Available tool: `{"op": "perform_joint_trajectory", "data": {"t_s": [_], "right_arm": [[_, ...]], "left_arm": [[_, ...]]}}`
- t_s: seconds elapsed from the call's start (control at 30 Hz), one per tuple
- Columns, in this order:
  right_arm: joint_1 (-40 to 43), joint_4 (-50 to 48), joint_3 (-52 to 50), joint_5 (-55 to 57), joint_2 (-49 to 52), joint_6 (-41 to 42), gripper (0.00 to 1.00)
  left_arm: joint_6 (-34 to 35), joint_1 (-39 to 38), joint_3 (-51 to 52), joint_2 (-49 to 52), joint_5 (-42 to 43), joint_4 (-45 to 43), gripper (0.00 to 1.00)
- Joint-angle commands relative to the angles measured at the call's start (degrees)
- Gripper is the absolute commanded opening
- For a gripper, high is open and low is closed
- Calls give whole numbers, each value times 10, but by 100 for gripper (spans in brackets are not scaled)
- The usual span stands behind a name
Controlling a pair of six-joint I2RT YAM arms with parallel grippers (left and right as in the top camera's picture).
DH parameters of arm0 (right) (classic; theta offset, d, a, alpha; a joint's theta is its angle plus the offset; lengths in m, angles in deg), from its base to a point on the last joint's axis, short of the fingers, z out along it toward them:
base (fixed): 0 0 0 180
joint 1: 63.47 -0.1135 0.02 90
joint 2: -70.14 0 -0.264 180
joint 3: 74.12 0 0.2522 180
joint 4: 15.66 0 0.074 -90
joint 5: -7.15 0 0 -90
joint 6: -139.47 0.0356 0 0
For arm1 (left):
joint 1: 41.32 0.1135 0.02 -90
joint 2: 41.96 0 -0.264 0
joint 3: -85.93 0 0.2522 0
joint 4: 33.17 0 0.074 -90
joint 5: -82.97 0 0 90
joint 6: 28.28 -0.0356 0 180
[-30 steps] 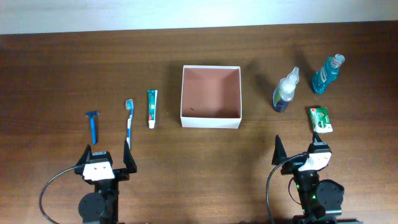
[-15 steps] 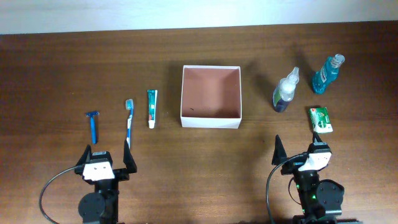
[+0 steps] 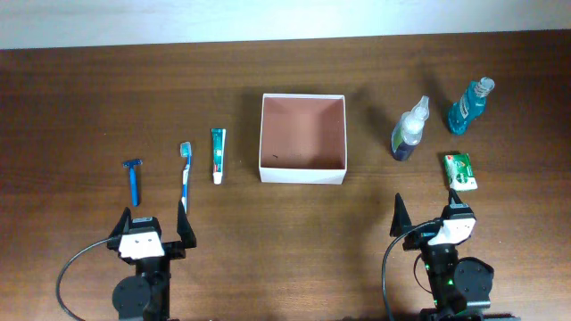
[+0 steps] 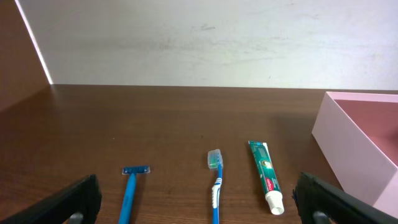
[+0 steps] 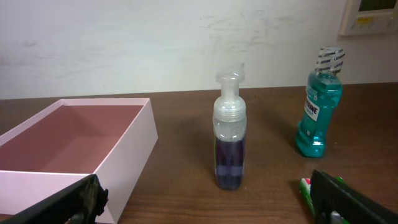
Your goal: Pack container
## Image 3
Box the black cable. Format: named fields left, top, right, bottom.
left=55, top=236, right=121, bottom=321
left=380, top=220, right=443, bottom=321

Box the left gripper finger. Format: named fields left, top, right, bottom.
left=109, top=207, right=131, bottom=238
left=177, top=201, right=197, bottom=249

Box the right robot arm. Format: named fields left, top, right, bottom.
left=390, top=189, right=494, bottom=320

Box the left black cable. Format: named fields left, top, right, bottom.
left=55, top=236, right=121, bottom=321

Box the blue disposable razor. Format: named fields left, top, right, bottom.
left=122, top=159, right=142, bottom=207

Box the green soap packet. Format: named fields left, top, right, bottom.
left=443, top=153, right=477, bottom=192

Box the clear purple spray bottle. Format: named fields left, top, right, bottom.
left=391, top=95, right=429, bottom=161

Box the right black cable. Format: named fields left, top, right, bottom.
left=380, top=220, right=443, bottom=321

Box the blue white toothbrush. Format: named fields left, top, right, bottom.
left=180, top=142, right=193, bottom=210

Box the white cardboard box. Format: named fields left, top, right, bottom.
left=258, top=94, right=348, bottom=185

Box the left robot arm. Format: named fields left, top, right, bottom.
left=107, top=200, right=197, bottom=320

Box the green toothpaste tube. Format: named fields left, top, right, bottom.
left=211, top=128, right=227, bottom=185

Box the blue mouthwash bottle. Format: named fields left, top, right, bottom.
left=447, top=77, right=495, bottom=136

